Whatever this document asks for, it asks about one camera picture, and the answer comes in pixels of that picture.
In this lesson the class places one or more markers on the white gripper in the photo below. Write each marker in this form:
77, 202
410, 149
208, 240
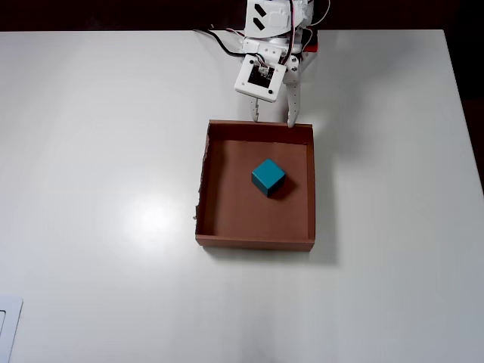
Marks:
293, 91

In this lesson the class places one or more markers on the blue cube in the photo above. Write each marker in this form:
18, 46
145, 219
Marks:
267, 175

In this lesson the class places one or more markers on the brown cardboard box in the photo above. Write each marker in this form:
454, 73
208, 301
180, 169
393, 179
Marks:
227, 211

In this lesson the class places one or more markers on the red table clamp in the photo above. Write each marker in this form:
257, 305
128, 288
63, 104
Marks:
312, 47

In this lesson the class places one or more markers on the white flat panel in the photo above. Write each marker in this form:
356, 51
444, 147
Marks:
9, 325

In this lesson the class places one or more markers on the white gripper camera board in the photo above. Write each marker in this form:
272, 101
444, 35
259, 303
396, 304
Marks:
261, 79

